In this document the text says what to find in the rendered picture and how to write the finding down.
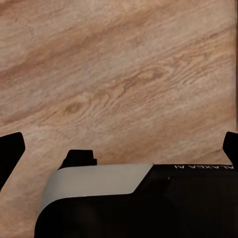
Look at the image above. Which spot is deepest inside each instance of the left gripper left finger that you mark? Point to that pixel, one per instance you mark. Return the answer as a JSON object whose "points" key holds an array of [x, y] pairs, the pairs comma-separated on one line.
{"points": [[12, 148]]}

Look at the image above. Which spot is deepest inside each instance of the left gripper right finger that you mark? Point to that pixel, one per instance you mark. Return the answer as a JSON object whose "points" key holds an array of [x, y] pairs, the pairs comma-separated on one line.
{"points": [[230, 147]]}

